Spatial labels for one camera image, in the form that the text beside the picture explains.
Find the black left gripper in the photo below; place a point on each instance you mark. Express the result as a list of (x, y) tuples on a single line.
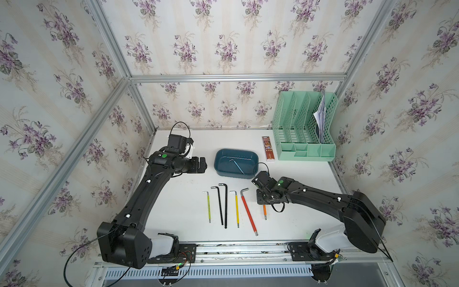
[(194, 167)]

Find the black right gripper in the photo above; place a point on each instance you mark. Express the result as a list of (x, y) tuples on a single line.
[(259, 201)]

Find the red handled hex key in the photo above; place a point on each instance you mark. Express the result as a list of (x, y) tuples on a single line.
[(254, 228)]

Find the yellow handled hex key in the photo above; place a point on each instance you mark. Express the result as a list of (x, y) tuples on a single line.
[(236, 207)]

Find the long black hex key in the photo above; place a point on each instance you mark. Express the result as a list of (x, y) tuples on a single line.
[(226, 204)]

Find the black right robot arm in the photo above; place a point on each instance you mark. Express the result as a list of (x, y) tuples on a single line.
[(363, 222)]

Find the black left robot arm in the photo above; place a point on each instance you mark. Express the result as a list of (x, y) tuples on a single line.
[(122, 241)]

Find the short black hex key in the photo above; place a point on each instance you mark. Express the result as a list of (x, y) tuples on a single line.
[(216, 188)]

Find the red pencil box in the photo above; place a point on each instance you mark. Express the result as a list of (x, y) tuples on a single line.
[(268, 148)]

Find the teal plastic storage box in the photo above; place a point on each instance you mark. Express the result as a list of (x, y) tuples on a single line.
[(247, 159)]

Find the mint green file organizer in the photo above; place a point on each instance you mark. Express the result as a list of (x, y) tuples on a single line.
[(294, 127)]

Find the white slotted vent panel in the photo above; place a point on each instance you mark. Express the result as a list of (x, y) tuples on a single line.
[(214, 272)]

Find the green handled hex key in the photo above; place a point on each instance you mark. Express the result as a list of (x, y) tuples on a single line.
[(208, 206)]

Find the aluminium mounting rail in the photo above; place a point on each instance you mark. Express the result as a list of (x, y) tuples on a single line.
[(263, 252)]

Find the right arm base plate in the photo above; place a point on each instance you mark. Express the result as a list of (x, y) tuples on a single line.
[(312, 251)]

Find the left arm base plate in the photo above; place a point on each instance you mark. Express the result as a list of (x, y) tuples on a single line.
[(172, 253)]

